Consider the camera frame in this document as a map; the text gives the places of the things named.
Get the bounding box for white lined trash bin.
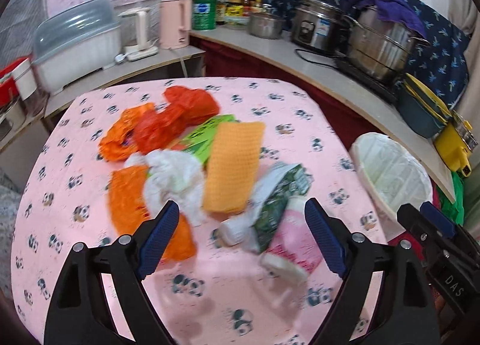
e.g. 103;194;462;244
350;132;433;241

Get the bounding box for orange foam fruit net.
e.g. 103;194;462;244
202;122;265;214

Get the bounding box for purple towel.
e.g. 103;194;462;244
341;0;427;39

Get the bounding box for pink panda tablecloth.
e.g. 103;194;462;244
11;77;386;344

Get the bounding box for large steel steamer pot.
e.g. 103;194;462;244
343;6;431;81

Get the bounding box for stacked blue yellow bowls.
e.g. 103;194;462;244
396;74;452;139

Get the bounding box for pink paper cup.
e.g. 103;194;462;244
259;196;323;285

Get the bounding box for yellow label jar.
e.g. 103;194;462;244
224;0;250;27

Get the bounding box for green plastic bag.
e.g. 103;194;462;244
436;171;466;226

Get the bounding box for small steel pot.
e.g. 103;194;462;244
247;12;284;40

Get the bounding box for green milk powder can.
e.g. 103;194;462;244
192;0;216;31

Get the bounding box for orange printed plastic bag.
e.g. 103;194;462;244
98;102;197;262

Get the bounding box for red plastic bag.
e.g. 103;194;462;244
133;86;220;154

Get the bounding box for steel rice cooker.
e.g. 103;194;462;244
290;0;343;55

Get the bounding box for yellow electric pot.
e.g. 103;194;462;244
433;110;479;178

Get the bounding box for black induction cooker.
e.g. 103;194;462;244
334;57;398;106

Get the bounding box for white dish drainer box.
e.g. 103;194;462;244
32;0;122;95

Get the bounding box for green crushed carton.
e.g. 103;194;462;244
217;162;313;254

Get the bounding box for navy floral backsplash cloth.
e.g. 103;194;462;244
263;0;470;107

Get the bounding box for dark sauce bottle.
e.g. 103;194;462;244
241;0;251;17

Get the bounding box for red white container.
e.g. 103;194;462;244
0;56;38;106

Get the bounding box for white glass kettle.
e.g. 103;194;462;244
118;7;159;62

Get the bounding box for pink electric kettle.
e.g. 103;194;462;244
160;0;192;49

